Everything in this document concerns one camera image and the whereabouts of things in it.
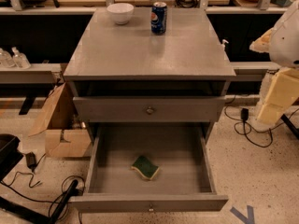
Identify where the grey wooden cabinet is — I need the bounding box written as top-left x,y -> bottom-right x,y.
64,7 -> 235,135

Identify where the black cable on floor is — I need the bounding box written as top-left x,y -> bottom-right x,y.
223,105 -> 299,148

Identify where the black power adapter left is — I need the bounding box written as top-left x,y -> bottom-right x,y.
25,152 -> 36,170

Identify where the green and yellow sponge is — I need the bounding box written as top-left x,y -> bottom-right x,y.
131,156 -> 160,180

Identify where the closed grey top drawer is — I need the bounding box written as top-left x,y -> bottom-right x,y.
73,97 -> 224,122

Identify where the black stand leg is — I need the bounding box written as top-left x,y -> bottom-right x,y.
0,180 -> 78,224

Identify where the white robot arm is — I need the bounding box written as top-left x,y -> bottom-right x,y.
249,1 -> 299,130

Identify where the blue Pepsi can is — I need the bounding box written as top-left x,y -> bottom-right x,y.
150,2 -> 167,35

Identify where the clear sanitizer bottle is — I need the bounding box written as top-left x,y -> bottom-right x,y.
12,47 -> 31,69
0,48 -> 15,68

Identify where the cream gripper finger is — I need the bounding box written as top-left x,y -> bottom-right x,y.
255,68 -> 299,125
249,29 -> 272,53

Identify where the black power adapter right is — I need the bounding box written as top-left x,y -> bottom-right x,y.
241,108 -> 249,122

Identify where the brown cardboard box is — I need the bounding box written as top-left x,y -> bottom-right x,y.
29,83 -> 92,158

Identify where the black power adapter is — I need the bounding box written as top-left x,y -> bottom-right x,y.
241,108 -> 249,122
25,152 -> 36,170

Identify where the white ceramic bowl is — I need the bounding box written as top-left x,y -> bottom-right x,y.
107,3 -> 135,25

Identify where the open grey middle drawer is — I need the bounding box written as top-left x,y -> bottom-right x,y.
72,124 -> 228,213

